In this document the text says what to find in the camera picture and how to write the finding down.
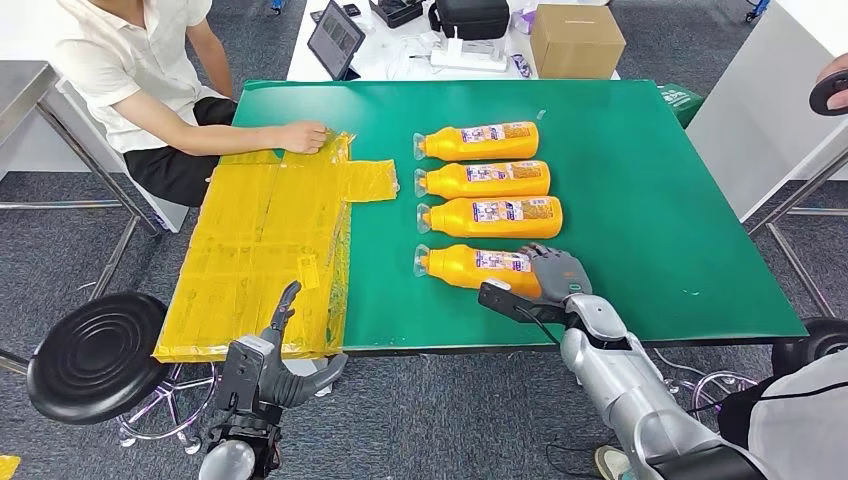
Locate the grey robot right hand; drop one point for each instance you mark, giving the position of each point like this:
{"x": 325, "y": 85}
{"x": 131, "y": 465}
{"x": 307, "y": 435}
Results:
{"x": 560, "y": 275}

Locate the standing person's right hand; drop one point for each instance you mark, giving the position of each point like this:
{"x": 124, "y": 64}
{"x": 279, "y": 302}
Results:
{"x": 838, "y": 66}

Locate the seated person's right hand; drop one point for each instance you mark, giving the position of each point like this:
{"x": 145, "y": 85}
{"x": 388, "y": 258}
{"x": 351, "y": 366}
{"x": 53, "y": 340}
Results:
{"x": 301, "y": 138}

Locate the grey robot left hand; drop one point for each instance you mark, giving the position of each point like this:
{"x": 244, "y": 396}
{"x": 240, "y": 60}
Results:
{"x": 281, "y": 387}

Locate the orange detergent bottle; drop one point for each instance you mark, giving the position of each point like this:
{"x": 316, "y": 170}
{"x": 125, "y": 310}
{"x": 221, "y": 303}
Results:
{"x": 464, "y": 270}
{"x": 490, "y": 228}
{"x": 484, "y": 189}
{"x": 477, "y": 148}

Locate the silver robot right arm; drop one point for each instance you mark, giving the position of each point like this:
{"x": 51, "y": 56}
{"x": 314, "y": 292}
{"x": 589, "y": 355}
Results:
{"x": 616, "y": 378}

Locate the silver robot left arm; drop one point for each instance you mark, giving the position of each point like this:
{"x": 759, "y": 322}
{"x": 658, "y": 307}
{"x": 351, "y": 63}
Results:
{"x": 228, "y": 460}

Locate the seated person's right forearm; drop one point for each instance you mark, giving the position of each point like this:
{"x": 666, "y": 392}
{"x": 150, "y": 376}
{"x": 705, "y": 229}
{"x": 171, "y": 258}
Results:
{"x": 232, "y": 140}

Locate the white table leg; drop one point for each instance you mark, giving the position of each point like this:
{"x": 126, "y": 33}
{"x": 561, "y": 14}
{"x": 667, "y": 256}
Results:
{"x": 301, "y": 368}

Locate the black handheld controller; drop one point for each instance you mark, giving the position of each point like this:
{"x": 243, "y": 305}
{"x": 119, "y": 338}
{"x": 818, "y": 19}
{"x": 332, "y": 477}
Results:
{"x": 825, "y": 96}

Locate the blue chair leg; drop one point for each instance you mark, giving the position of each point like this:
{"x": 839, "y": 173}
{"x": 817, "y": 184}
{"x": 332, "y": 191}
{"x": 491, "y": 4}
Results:
{"x": 756, "y": 8}
{"x": 276, "y": 5}

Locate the green table mat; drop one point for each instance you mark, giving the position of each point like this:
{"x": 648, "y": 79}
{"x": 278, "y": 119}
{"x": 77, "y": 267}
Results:
{"x": 629, "y": 199}

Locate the dark tablet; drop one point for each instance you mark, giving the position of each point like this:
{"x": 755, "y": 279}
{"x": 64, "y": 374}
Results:
{"x": 334, "y": 36}

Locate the yellow plastic-wrapped board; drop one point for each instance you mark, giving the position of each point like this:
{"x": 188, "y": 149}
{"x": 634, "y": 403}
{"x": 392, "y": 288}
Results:
{"x": 265, "y": 238}

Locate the chrome stool base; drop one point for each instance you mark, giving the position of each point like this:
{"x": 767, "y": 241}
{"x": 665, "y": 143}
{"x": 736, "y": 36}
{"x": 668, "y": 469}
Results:
{"x": 722, "y": 376}
{"x": 173, "y": 404}

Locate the black open tray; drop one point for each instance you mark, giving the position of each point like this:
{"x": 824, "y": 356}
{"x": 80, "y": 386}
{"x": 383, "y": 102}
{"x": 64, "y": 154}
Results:
{"x": 396, "y": 10}

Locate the green bag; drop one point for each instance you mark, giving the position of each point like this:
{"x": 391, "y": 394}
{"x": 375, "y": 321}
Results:
{"x": 679, "y": 100}

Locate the white power strip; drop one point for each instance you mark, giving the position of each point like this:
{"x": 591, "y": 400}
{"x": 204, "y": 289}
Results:
{"x": 467, "y": 61}

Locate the black ridged round stool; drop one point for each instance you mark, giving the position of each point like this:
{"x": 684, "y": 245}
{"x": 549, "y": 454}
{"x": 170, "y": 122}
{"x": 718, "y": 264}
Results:
{"x": 99, "y": 358}

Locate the seated person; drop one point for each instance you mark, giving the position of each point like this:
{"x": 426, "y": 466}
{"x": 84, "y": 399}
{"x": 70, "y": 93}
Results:
{"x": 126, "y": 66}

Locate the pale green sneaker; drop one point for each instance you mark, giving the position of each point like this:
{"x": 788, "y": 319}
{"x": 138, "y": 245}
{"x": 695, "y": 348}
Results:
{"x": 613, "y": 467}

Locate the black carry case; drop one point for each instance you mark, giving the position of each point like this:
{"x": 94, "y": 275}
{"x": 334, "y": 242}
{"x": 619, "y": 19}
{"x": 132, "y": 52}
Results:
{"x": 470, "y": 16}

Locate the purple printed packet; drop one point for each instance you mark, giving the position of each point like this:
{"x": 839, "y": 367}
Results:
{"x": 521, "y": 64}

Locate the brown cardboard box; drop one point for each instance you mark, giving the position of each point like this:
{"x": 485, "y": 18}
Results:
{"x": 576, "y": 43}

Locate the clear purple pouch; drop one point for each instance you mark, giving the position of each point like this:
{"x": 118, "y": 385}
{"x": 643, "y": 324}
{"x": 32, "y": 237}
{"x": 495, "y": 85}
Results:
{"x": 522, "y": 21}

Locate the yellow scrap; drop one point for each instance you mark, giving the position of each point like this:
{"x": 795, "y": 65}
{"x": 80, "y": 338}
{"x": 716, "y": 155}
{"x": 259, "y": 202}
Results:
{"x": 8, "y": 467}

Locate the steel table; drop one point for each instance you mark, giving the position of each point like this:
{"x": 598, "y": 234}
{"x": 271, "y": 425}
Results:
{"x": 20, "y": 86}

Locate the standing person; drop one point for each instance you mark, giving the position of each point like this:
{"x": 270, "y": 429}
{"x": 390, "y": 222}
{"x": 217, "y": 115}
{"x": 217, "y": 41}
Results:
{"x": 802, "y": 430}

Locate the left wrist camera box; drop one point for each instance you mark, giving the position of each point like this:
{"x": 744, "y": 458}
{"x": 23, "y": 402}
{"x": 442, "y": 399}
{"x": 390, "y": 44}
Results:
{"x": 242, "y": 371}

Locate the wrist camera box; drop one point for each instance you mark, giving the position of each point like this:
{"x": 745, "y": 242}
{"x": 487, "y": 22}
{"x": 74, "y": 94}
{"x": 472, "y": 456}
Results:
{"x": 510, "y": 303}
{"x": 242, "y": 371}

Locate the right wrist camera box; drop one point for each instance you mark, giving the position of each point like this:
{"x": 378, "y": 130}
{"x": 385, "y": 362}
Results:
{"x": 510, "y": 303}

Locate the metal table frame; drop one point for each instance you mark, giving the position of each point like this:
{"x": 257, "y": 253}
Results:
{"x": 795, "y": 195}

